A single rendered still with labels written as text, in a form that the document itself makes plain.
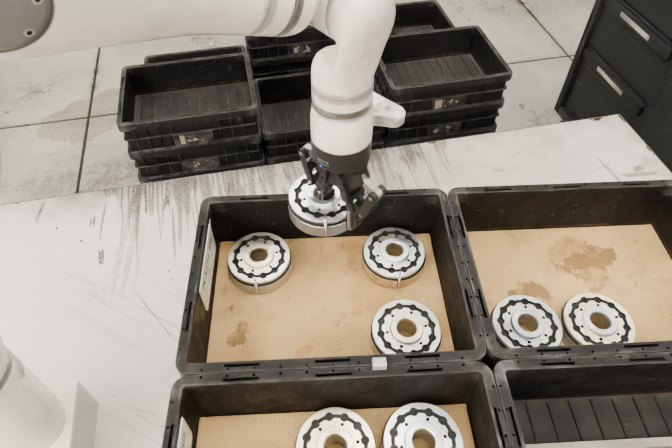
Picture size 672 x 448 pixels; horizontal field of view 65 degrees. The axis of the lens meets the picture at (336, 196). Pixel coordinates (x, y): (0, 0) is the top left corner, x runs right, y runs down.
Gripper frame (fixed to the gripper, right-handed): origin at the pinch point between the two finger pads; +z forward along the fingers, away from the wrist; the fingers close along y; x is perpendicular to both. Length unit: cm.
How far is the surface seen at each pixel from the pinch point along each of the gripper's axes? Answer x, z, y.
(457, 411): -5.4, 16.9, 26.8
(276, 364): -20.1, 7.0, 7.3
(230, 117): 32, 42, -71
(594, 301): 21.2, 13.5, 33.3
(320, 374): -17.3, 7.2, 12.2
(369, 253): 5.1, 13.7, 2.1
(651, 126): 137, 60, 19
